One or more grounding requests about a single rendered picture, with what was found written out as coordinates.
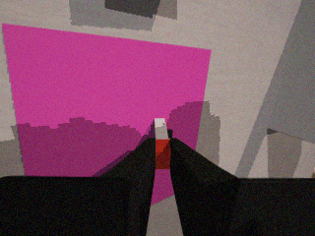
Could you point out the grey panel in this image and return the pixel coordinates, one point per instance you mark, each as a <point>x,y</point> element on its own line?
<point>294,109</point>

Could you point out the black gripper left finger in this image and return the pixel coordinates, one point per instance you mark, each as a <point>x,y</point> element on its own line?
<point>117,203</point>

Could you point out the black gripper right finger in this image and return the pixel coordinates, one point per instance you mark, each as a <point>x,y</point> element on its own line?
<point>213,202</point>

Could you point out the magenta square marking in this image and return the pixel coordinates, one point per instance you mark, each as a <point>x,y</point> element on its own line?
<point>84,102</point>

